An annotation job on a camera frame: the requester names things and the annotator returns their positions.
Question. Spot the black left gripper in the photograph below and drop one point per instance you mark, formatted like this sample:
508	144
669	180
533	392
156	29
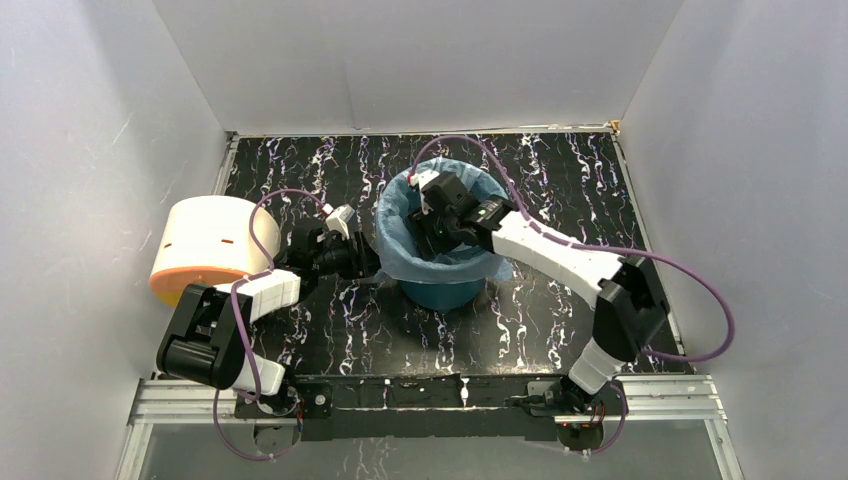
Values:
362	261

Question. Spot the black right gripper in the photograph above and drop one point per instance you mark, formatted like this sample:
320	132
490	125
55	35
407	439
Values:
419	224

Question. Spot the light blue plastic bag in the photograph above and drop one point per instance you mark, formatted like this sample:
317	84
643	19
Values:
401	260

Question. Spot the cream orange round container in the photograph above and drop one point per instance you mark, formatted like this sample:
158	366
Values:
208	239

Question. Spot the teal plastic trash bin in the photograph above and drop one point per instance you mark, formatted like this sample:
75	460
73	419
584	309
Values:
442	297

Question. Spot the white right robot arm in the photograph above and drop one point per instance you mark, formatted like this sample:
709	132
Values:
624	291

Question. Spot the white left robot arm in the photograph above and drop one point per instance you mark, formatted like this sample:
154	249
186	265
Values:
207	339

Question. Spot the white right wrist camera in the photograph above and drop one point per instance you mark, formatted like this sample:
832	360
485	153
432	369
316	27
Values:
420	179

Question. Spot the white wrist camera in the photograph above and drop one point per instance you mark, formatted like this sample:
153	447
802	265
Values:
420	179
338	219

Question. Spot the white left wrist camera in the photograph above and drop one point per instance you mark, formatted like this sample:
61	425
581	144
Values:
338	219

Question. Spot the black front mounting rail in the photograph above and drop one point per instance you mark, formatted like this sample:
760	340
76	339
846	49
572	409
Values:
442	406

